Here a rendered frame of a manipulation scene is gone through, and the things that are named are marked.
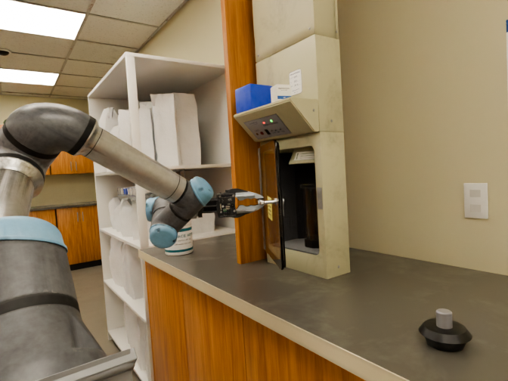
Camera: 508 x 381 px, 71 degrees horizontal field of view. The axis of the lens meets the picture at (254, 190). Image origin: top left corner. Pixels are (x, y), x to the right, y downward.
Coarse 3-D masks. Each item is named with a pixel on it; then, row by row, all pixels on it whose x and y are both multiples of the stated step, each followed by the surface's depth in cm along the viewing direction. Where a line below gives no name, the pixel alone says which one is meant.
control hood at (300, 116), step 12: (264, 108) 115; (276, 108) 111; (288, 108) 107; (300, 108) 106; (312, 108) 109; (240, 120) 129; (288, 120) 112; (300, 120) 109; (312, 120) 109; (300, 132) 114; (312, 132) 113
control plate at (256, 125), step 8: (256, 120) 122; (264, 120) 120; (272, 120) 117; (280, 120) 114; (248, 128) 130; (256, 128) 126; (264, 128) 124; (272, 128) 121; (256, 136) 131; (264, 136) 128; (272, 136) 125
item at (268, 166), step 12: (264, 144) 124; (276, 144) 106; (264, 156) 125; (276, 156) 106; (264, 168) 127; (276, 168) 106; (264, 180) 129; (276, 180) 107; (264, 192) 130; (276, 192) 108; (276, 204) 109; (264, 216) 134; (276, 216) 111; (276, 228) 112; (276, 240) 113; (276, 252) 115; (276, 264) 116
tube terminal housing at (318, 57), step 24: (288, 48) 119; (312, 48) 110; (336, 48) 115; (264, 72) 131; (288, 72) 120; (312, 72) 111; (336, 72) 115; (312, 96) 112; (336, 96) 115; (336, 120) 115; (288, 144) 123; (312, 144) 114; (336, 144) 115; (336, 168) 115; (336, 192) 115; (336, 216) 115; (336, 240) 115; (288, 264) 129; (312, 264) 118; (336, 264) 116
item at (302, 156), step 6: (294, 150) 127; (300, 150) 123; (306, 150) 122; (312, 150) 121; (294, 156) 125; (300, 156) 122; (306, 156) 121; (312, 156) 120; (294, 162) 124; (300, 162) 121; (306, 162) 120; (312, 162) 120
